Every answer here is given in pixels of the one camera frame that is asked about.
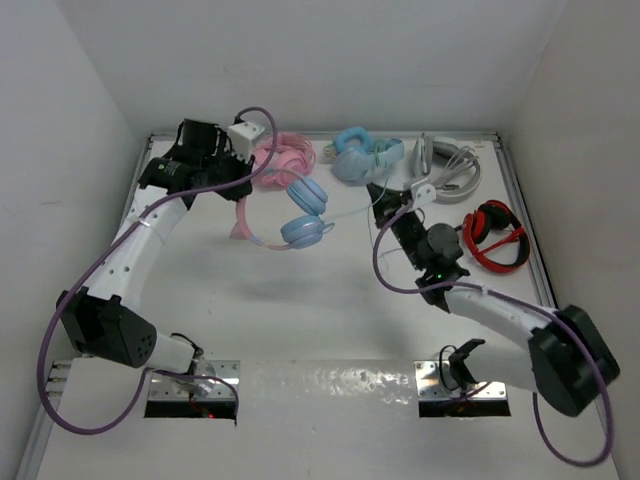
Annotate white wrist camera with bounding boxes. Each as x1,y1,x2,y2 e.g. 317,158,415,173
227,121,265,163
404,178,437,211

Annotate grey white headphones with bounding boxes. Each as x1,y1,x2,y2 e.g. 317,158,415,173
410,133,483,205

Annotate pink gaming headphones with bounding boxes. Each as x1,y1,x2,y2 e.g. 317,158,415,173
253,132,316,189

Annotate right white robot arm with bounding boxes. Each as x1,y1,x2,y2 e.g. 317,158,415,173
366,183,621,417

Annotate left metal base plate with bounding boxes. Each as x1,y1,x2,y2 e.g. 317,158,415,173
148,358,239,403

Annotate light blue headphones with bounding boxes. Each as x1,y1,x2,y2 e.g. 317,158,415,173
323,126,405,185

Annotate blue pink cat-ear headphones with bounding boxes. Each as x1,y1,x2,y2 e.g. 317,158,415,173
228,177,381,252

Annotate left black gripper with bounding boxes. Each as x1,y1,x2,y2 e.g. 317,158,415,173
199,142,252,202

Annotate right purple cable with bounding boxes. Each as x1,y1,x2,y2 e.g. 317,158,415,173
372,202,614,467

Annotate red black headphones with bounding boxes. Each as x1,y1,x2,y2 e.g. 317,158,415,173
461,200,531,275

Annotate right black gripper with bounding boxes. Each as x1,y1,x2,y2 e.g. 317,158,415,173
367,182,426,272

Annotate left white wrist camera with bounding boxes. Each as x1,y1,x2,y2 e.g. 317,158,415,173
227,121,265,163

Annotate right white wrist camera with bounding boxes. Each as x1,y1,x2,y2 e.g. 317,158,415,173
404,178,437,211

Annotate purple cable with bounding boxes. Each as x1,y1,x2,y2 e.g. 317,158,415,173
372,202,614,467
37,106,279,434

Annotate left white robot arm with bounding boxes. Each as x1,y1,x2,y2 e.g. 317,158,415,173
58,120,264,374

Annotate metal base plate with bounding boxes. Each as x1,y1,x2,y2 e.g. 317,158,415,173
148,358,239,403
413,359,508,402

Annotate aluminium table edge rail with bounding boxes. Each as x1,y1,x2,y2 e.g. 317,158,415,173
19,130,601,480

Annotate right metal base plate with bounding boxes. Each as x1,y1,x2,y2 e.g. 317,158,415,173
413,359,508,402

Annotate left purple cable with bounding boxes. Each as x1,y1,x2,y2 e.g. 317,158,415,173
37,106,279,434

